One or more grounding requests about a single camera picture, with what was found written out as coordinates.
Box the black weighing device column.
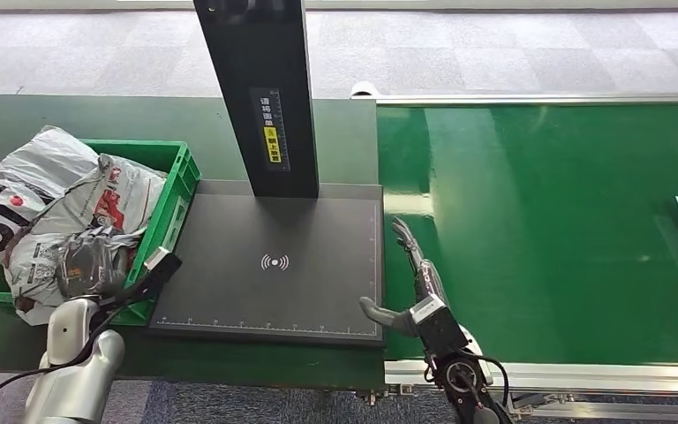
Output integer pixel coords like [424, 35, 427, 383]
[192, 0, 320, 201]

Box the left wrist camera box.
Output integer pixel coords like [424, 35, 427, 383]
[142, 246, 184, 289]

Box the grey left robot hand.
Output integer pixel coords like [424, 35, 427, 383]
[55, 227, 132, 299]

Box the white package with black print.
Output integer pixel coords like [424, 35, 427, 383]
[0, 125, 102, 262]

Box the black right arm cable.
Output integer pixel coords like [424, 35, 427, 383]
[471, 353, 511, 408]

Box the black and yellow column label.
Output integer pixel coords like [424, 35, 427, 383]
[250, 87, 291, 172]

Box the green plastic basket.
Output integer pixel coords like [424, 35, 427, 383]
[0, 139, 202, 327]

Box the dark green table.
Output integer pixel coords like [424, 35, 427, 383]
[0, 93, 387, 392]

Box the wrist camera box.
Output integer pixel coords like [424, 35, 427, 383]
[142, 246, 184, 289]
[409, 294, 469, 360]

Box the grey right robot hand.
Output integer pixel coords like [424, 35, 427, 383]
[358, 217, 450, 337]

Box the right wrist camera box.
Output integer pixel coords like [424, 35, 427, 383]
[409, 294, 469, 360]

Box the green conveyor belt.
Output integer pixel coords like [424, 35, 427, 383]
[376, 102, 678, 367]

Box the aluminium conveyor frame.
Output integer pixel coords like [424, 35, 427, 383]
[350, 87, 678, 424]

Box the black weighing platform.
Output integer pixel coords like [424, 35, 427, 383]
[148, 179, 386, 348]

